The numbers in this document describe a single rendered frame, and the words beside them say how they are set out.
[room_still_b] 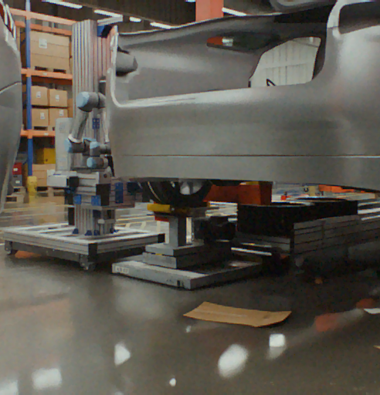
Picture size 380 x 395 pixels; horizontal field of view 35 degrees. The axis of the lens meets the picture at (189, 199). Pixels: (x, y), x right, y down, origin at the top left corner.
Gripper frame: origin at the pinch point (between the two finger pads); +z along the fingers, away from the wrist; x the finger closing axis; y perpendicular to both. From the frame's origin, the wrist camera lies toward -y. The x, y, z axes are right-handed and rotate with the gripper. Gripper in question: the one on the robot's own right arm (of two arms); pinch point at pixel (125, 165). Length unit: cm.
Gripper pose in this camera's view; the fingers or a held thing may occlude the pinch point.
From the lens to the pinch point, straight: 469.0
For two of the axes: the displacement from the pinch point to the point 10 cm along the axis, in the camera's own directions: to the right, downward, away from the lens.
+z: 6.9, -0.5, 7.2
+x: -7.2, -0.5, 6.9
